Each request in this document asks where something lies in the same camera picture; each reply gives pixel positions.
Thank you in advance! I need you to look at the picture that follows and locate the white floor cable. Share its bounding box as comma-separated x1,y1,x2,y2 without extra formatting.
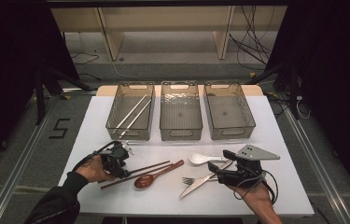
96,49,139,80

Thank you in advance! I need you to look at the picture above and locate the black metal stand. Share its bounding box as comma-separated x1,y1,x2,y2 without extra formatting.
245,60,301,120
34,66,93,126

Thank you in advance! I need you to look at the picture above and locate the dark curtain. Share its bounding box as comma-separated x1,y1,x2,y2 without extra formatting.
0,0,80,178
265,0,350,200

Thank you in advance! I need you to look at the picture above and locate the brown wooden spoon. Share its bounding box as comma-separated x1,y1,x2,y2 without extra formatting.
133,159,185,189

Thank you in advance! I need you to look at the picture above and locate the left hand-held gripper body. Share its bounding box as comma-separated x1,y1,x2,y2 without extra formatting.
93,140,135,173

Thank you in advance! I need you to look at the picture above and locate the clear grey plastic bin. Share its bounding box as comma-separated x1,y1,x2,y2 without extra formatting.
159,80,203,142
105,81,156,142
203,81,257,141

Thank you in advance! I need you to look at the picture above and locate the person's left hand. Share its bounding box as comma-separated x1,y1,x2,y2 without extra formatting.
75,155,115,185

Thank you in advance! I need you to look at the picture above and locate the silver fork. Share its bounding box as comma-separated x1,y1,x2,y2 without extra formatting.
181,175,219,187

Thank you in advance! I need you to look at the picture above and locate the black floor cable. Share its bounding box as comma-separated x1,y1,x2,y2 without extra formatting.
70,51,101,65

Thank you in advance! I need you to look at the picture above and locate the aluminium floor rail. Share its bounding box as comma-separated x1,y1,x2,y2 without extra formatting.
0,92,63,224
283,105,350,224

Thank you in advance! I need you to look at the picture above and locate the white table cover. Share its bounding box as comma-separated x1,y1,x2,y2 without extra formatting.
58,94,315,217

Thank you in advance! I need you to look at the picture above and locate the bundle of black cables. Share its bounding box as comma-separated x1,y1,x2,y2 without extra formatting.
228,6,276,71

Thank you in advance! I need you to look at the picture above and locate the person's right hand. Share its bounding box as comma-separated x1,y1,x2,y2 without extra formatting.
227,181,277,217

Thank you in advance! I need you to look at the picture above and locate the white ceramic spoon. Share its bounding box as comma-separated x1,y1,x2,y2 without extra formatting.
188,152,228,165

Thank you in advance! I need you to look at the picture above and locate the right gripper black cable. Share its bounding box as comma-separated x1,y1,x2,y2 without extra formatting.
232,169,279,206

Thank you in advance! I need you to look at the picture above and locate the light wooden desk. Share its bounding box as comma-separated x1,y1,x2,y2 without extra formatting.
50,6,288,62

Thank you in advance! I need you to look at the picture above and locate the white chopstick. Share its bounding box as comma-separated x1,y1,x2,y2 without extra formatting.
119,99,153,140
112,93,148,131

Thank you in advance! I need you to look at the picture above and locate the silver table knife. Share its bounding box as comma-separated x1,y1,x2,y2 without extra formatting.
178,159,234,200

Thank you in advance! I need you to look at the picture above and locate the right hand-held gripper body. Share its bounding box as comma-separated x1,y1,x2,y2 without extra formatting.
217,144,281,189

